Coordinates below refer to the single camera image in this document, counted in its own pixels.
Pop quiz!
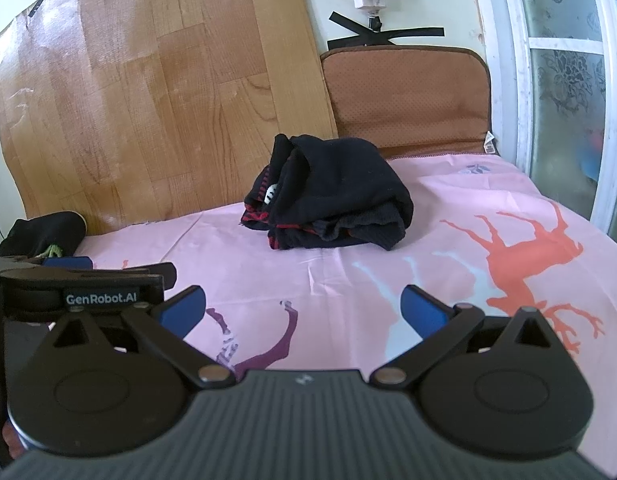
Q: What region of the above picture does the black red white patterned garment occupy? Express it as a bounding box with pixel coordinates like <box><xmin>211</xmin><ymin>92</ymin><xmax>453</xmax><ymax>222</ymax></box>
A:
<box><xmin>241</xmin><ymin>133</ymin><xmax>414</xmax><ymax>250</ymax></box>

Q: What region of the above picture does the black and green folded garment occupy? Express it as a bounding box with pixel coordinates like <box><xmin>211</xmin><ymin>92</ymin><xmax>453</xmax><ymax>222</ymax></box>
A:
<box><xmin>0</xmin><ymin>211</ymin><xmax>88</xmax><ymax>258</ymax></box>

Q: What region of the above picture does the pink deer print bedsheet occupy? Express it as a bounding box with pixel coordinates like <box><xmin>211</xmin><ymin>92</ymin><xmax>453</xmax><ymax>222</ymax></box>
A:
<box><xmin>78</xmin><ymin>155</ymin><xmax>617</xmax><ymax>474</ymax></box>

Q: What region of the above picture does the wood grain headboard panel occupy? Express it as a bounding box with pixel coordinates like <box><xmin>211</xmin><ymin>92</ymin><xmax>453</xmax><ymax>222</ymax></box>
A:
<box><xmin>0</xmin><ymin>0</ymin><xmax>337</xmax><ymax>234</ymax></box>

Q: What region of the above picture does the brown padded cushion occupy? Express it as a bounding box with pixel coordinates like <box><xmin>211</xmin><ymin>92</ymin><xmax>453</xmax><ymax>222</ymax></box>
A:
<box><xmin>322</xmin><ymin>46</ymin><xmax>492</xmax><ymax>158</ymax></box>

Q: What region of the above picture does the white framed frosted glass door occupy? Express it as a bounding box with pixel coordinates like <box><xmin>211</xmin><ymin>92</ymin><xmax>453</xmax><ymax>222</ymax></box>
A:
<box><xmin>478</xmin><ymin>0</ymin><xmax>617</xmax><ymax>242</ymax></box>

